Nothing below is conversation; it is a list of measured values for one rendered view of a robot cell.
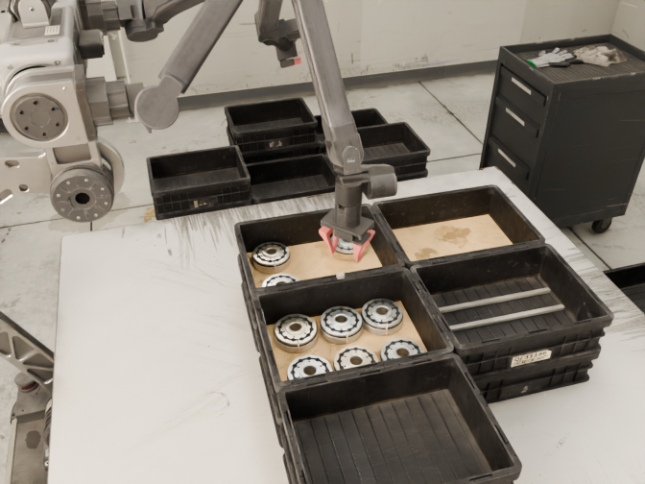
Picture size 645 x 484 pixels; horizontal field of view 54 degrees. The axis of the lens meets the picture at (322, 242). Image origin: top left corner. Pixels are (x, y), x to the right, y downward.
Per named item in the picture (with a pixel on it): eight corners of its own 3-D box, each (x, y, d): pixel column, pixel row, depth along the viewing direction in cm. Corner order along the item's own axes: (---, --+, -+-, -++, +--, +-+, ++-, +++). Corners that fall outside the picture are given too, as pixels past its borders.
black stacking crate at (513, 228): (404, 300, 168) (407, 267, 161) (369, 235, 190) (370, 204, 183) (538, 276, 176) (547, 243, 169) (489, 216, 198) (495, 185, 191)
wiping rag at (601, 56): (586, 69, 278) (588, 61, 276) (558, 52, 295) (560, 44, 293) (641, 62, 285) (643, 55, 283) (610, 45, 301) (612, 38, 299)
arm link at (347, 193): (332, 170, 131) (340, 183, 127) (363, 165, 133) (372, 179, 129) (331, 198, 135) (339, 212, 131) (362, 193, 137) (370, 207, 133)
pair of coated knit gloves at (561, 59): (537, 71, 277) (538, 64, 275) (515, 56, 291) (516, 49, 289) (586, 64, 283) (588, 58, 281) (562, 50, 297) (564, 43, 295)
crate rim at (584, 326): (455, 358, 138) (457, 350, 137) (406, 273, 161) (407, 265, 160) (614, 326, 147) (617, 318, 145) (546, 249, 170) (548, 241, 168)
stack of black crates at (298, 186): (257, 263, 285) (252, 200, 264) (245, 226, 308) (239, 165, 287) (342, 248, 294) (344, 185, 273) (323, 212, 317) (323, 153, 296)
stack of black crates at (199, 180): (167, 280, 276) (151, 193, 248) (161, 240, 299) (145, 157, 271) (257, 264, 285) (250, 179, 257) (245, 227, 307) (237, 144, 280)
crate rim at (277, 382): (275, 396, 130) (275, 388, 129) (251, 300, 153) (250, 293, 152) (455, 358, 138) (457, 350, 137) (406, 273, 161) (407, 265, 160)
